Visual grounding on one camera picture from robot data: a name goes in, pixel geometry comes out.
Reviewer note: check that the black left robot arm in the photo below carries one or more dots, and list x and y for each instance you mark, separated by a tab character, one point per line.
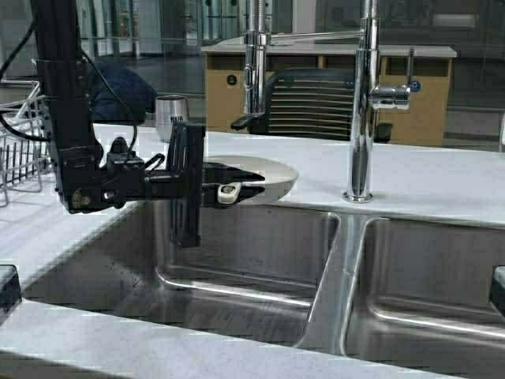
90	179

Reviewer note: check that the white frying pan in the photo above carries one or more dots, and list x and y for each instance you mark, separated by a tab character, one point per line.
230	180

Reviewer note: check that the steel tumbler cup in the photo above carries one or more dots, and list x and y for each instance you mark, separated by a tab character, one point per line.
169	109

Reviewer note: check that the dark blue jacket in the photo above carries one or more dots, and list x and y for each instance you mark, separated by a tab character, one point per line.
134	97

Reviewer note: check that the chrome kitchen faucet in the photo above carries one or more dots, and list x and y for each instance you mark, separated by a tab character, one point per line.
369	96

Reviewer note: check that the black robot base left corner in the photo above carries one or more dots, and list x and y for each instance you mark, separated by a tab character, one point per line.
10	293

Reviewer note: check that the black robot base right corner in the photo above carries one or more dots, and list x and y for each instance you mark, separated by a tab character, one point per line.
497	290

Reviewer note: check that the white wire dish rack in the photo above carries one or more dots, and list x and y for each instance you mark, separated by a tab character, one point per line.
23	162

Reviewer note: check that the stainless steel double sink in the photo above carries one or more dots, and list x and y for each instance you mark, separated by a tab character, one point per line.
409	293

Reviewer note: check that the black slatted office chair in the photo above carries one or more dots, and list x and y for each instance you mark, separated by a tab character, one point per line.
308	103

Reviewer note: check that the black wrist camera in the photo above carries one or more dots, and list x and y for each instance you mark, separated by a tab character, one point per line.
122	158

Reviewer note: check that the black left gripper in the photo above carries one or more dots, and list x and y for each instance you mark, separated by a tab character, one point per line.
180	183

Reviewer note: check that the wooden counter cabinet background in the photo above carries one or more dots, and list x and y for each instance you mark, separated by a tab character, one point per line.
422	124

